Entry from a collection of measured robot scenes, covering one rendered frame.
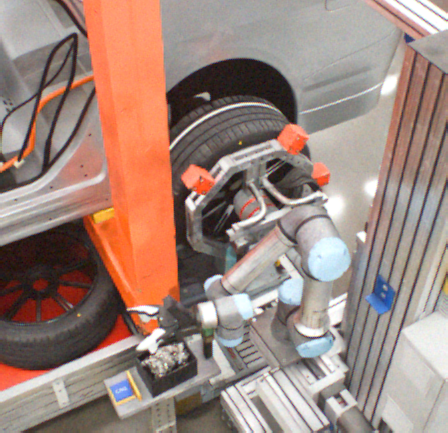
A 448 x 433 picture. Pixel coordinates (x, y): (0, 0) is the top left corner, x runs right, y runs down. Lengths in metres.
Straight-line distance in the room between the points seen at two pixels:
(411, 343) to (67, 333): 1.46
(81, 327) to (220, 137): 0.96
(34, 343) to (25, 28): 1.52
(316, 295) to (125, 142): 0.71
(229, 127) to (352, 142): 1.87
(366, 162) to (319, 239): 2.44
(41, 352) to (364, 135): 2.45
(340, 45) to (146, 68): 1.32
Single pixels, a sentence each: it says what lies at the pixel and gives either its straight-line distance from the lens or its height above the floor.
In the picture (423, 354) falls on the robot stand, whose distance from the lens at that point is 2.14.
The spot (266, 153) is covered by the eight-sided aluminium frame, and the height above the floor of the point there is 1.12.
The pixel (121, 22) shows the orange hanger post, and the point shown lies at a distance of 1.94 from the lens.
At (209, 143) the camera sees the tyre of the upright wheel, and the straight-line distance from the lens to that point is 2.74.
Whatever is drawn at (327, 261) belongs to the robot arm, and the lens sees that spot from 2.02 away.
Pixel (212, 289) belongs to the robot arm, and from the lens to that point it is 2.29.
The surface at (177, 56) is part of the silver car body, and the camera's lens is 2.76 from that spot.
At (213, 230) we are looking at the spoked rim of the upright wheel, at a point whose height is 0.67.
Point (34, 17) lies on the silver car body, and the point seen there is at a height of 1.03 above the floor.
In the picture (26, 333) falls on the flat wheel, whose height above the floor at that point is 0.51.
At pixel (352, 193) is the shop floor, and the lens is 4.23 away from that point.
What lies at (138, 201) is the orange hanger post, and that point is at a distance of 2.35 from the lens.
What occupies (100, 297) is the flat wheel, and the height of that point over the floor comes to 0.50.
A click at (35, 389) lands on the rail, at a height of 0.37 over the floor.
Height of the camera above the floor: 2.98
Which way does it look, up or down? 46 degrees down
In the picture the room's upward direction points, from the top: straight up
